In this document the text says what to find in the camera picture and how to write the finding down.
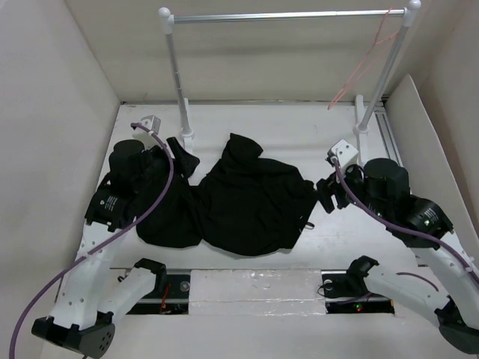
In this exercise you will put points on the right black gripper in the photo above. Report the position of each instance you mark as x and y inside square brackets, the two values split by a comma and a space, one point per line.
[325, 187]

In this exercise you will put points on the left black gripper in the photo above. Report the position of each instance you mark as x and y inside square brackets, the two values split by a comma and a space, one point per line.
[185, 162]

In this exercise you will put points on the black trousers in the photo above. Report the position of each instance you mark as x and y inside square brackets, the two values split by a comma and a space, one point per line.
[246, 204]

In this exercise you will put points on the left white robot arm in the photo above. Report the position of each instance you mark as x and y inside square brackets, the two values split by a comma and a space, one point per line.
[83, 320]

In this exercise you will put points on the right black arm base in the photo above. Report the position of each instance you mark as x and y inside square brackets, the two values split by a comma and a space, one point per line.
[341, 298]

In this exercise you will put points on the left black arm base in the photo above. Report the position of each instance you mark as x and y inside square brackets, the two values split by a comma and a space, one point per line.
[177, 301]

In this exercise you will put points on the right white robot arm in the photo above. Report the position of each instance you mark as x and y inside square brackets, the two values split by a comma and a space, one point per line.
[427, 231]

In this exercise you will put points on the white foam block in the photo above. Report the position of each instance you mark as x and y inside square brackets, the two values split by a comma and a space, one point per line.
[291, 292]

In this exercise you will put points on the orange zip tie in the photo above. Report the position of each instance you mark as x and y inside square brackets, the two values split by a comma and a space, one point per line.
[164, 297]

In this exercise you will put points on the white and silver clothes rack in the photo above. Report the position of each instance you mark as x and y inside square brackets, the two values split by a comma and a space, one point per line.
[285, 57]

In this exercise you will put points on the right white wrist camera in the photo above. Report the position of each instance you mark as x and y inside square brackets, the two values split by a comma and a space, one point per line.
[344, 152]

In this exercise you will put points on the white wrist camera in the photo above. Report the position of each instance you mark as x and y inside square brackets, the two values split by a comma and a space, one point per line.
[344, 152]
[152, 123]

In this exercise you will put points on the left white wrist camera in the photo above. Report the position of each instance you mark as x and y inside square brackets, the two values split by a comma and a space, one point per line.
[152, 123]

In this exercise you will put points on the aluminium rail right side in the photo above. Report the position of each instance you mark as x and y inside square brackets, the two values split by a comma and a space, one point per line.
[386, 133]

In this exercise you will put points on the pink wire hanger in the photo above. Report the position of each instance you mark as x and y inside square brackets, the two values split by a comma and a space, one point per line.
[375, 52]

